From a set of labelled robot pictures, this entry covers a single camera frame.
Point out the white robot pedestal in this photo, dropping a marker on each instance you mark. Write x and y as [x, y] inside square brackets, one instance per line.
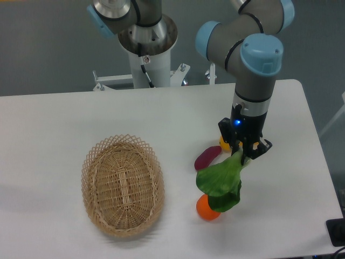
[149, 54]

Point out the yellow fruit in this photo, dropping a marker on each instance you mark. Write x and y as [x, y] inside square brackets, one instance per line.
[225, 146]

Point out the purple sweet potato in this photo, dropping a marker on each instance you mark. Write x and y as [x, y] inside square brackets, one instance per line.
[207, 157]

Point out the green leafy vegetable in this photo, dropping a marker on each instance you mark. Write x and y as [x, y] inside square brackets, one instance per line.
[222, 182]

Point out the black device at table edge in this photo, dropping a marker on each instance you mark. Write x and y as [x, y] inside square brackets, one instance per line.
[335, 229]

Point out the oval wicker basket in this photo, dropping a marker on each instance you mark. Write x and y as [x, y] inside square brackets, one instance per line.
[122, 186]

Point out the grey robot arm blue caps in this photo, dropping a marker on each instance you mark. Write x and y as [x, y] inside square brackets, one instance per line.
[247, 48]

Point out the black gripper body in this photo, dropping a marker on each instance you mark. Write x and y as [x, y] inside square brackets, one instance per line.
[246, 129]

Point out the orange fruit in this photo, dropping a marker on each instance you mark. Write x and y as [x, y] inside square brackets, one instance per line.
[204, 210]

